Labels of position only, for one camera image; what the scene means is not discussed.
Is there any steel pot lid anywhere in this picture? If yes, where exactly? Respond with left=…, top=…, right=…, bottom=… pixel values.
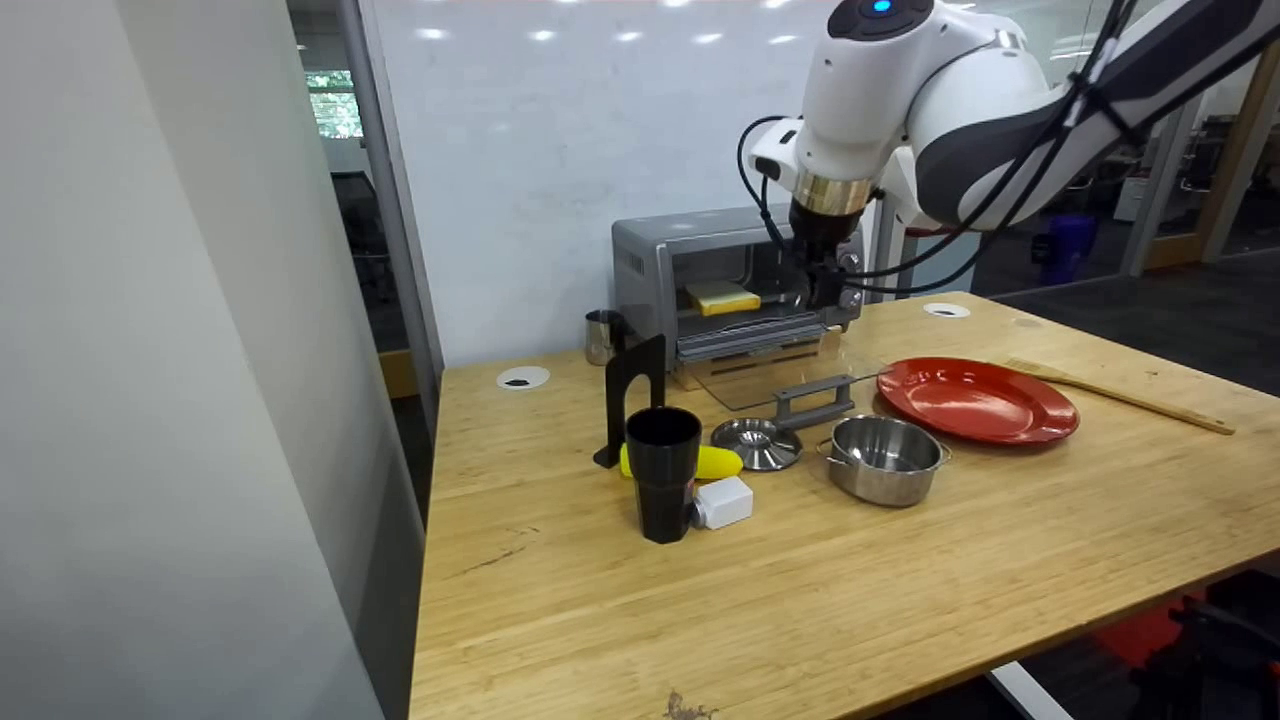
left=709, top=415, right=808, bottom=477

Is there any small steel pot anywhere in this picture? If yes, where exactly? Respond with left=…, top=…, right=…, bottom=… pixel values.
left=822, top=413, right=952, bottom=512

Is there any red object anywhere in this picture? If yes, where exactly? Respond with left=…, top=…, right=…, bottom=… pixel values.
left=1094, top=593, right=1206, bottom=672

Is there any silver toaster oven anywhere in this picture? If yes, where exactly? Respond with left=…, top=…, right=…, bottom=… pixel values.
left=607, top=203, right=871, bottom=374

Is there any white glass whiteboard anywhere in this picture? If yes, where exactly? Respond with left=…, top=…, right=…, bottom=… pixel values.
left=356, top=0, right=924, bottom=373

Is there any wooden slotted spatula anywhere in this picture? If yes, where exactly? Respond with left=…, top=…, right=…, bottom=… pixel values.
left=995, top=352, right=1242, bottom=438

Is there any small white block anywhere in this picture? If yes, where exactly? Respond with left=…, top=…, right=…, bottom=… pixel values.
left=688, top=472, right=755, bottom=530

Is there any black plastic cup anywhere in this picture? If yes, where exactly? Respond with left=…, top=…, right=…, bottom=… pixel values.
left=625, top=405, right=703, bottom=548

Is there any blue bin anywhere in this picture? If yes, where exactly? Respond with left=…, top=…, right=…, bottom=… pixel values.
left=1038, top=213, right=1104, bottom=282

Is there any yellow toy corn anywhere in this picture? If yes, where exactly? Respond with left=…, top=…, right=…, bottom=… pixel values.
left=618, top=438, right=748, bottom=482

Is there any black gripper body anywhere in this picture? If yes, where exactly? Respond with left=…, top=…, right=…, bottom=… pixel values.
left=790, top=199, right=861, bottom=275

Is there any black metal bookend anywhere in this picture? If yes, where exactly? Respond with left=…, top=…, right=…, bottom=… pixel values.
left=593, top=330, right=674, bottom=472

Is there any red plate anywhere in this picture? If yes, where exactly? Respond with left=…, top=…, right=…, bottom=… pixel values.
left=871, top=352, right=1085, bottom=450

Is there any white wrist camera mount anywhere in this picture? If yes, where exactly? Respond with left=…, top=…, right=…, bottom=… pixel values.
left=748, top=117, right=812, bottom=191

